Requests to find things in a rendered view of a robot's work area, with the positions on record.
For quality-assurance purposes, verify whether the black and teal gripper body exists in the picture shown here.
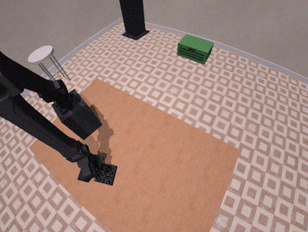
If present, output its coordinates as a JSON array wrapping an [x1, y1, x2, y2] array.
[[93, 154, 104, 169]]

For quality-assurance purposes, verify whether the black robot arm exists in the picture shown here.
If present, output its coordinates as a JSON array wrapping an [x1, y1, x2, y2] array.
[[0, 51, 99, 183]]

